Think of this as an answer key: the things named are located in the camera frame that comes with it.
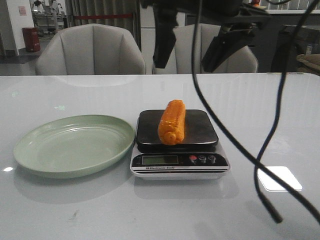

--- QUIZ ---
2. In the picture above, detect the grey armchair right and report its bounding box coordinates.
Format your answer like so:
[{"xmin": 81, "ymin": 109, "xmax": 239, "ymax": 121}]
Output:
[{"xmin": 152, "ymin": 22, "xmax": 259, "ymax": 75}]

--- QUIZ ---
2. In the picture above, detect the silver kitchen scale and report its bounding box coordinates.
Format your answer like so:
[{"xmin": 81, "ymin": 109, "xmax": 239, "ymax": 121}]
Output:
[{"xmin": 130, "ymin": 109, "xmax": 231, "ymax": 180}]

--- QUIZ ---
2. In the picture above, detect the grey armchair left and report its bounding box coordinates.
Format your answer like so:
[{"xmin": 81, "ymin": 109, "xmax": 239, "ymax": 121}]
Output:
[{"xmin": 35, "ymin": 23, "xmax": 146, "ymax": 76}]

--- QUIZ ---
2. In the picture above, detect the pale green plate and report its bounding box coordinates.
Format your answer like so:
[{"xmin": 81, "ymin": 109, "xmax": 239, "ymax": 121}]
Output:
[{"xmin": 13, "ymin": 115, "xmax": 135, "ymax": 179}]

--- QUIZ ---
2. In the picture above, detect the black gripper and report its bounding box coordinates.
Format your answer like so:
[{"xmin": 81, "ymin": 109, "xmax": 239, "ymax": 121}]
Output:
[{"xmin": 140, "ymin": 0, "xmax": 271, "ymax": 73}]

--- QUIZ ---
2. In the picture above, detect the dark kitchen counter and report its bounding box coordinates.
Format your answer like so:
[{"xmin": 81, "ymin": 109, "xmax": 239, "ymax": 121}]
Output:
[{"xmin": 249, "ymin": 10, "xmax": 320, "ymax": 73}]

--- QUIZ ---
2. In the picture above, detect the beige sofa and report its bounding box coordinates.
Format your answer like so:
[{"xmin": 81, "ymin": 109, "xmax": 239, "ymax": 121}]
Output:
[{"xmin": 296, "ymin": 53, "xmax": 320, "ymax": 76}]

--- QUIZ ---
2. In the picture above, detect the fruit bowl on counter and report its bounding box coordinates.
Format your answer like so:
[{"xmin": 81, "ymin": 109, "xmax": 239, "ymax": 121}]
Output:
[{"xmin": 249, "ymin": 0, "xmax": 267, "ymax": 10}]

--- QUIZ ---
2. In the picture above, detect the grey armchair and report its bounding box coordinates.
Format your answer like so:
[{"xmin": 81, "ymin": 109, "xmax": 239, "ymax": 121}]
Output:
[
  {"xmin": 35, "ymin": 23, "xmax": 146, "ymax": 76},
  {"xmin": 152, "ymin": 22, "xmax": 259, "ymax": 75}
]

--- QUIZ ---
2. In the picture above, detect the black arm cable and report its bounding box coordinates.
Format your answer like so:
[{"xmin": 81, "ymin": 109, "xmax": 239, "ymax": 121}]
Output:
[{"xmin": 253, "ymin": 0, "xmax": 320, "ymax": 225}]

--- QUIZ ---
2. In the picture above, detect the white cabinet column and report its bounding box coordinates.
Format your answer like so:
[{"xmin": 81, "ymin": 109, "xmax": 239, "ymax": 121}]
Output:
[{"xmin": 140, "ymin": 4, "xmax": 177, "ymax": 75}]

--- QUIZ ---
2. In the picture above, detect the orange corn cob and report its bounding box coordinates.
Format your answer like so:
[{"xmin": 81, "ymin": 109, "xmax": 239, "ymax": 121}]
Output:
[{"xmin": 157, "ymin": 99, "xmax": 186, "ymax": 146}]

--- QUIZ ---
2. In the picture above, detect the red trash bin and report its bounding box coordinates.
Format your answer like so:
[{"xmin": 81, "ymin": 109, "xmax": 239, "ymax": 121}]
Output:
[{"xmin": 22, "ymin": 27, "xmax": 41, "ymax": 53}]

